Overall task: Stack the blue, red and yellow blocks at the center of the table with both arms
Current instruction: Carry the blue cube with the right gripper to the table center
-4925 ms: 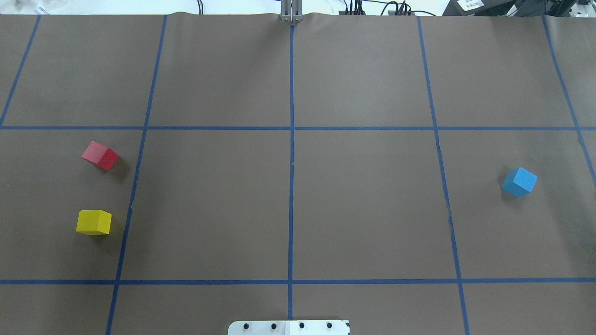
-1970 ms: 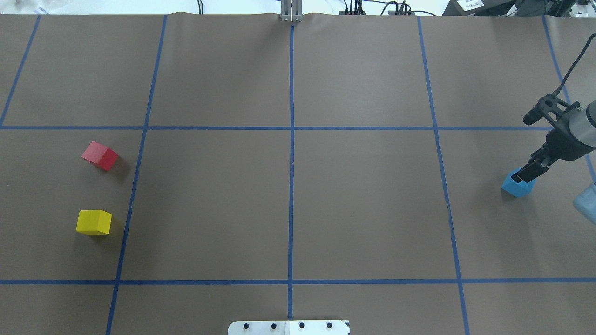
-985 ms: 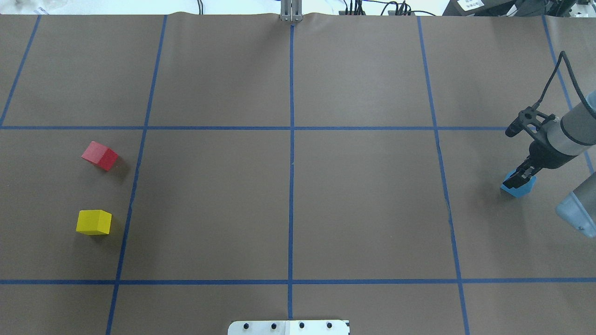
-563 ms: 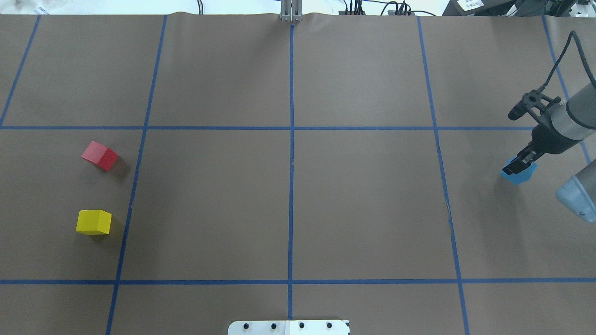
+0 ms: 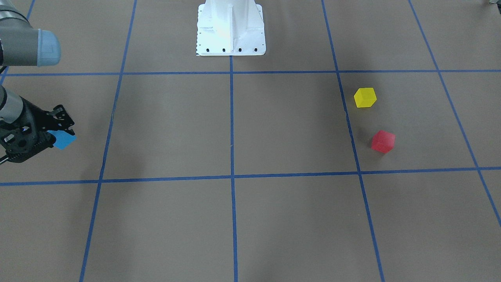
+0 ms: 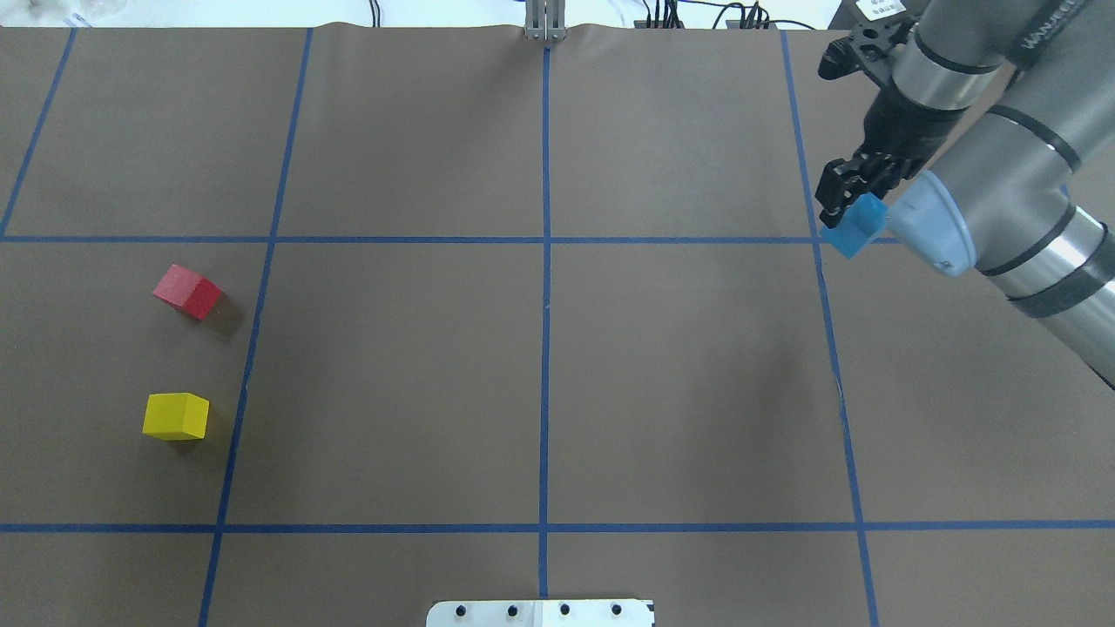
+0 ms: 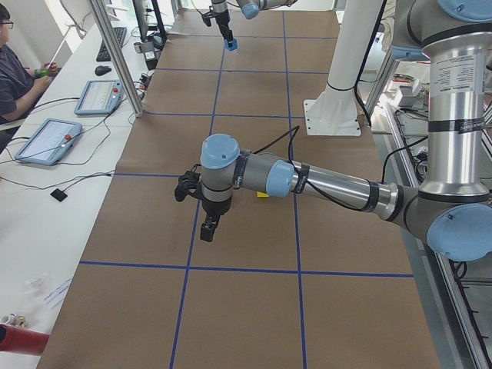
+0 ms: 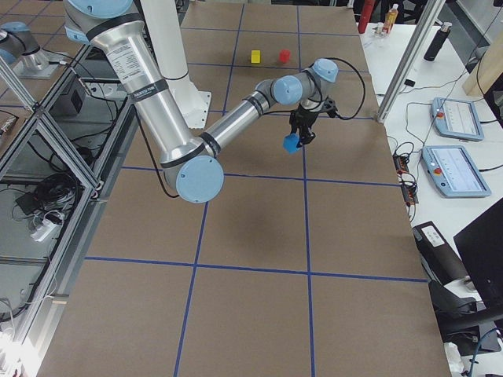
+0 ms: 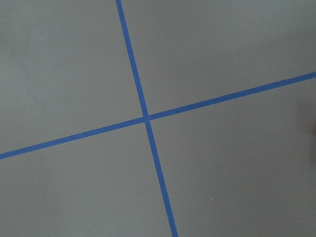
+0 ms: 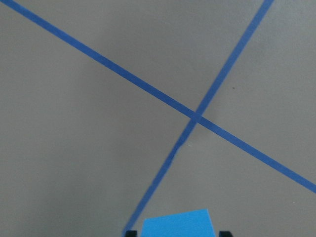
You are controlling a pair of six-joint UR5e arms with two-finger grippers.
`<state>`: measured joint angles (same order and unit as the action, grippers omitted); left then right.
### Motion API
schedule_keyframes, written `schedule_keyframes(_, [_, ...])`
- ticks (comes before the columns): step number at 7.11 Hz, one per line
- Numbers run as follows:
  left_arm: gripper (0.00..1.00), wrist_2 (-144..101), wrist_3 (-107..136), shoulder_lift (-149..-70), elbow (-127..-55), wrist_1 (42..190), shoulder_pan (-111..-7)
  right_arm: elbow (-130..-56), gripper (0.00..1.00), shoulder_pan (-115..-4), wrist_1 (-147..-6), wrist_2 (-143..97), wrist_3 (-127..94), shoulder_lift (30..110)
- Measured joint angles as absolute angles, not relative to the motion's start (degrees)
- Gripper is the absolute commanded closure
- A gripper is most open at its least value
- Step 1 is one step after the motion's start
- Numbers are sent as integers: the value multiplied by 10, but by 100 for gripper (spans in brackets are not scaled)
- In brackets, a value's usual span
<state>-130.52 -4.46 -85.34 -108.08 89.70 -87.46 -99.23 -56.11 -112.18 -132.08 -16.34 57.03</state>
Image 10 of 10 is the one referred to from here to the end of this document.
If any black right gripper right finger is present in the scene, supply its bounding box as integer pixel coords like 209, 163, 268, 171
219, 231, 233, 237

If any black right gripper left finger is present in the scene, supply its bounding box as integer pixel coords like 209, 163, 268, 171
125, 230, 137, 237

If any blue block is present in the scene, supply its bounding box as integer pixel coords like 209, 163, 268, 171
141, 209, 215, 237

